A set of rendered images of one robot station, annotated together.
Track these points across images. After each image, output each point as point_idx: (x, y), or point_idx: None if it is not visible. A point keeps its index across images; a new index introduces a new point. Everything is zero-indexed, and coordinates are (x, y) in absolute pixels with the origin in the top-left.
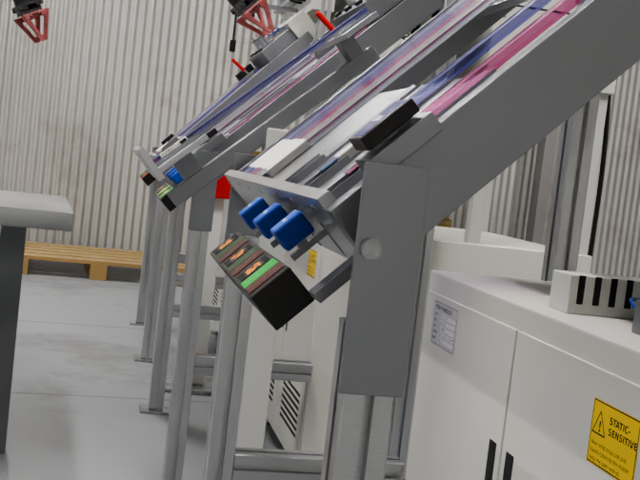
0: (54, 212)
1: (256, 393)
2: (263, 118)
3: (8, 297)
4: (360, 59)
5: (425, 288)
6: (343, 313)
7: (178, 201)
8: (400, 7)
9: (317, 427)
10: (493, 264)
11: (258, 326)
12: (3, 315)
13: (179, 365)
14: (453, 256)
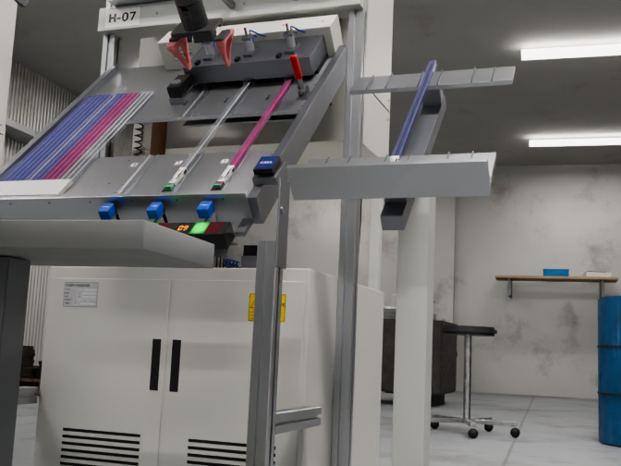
0: (205, 242)
1: (428, 425)
2: (288, 153)
3: (9, 382)
4: (443, 105)
5: (356, 322)
6: (316, 353)
7: (405, 224)
8: (334, 67)
9: None
10: (360, 300)
11: (428, 355)
12: (4, 411)
13: (269, 426)
14: None
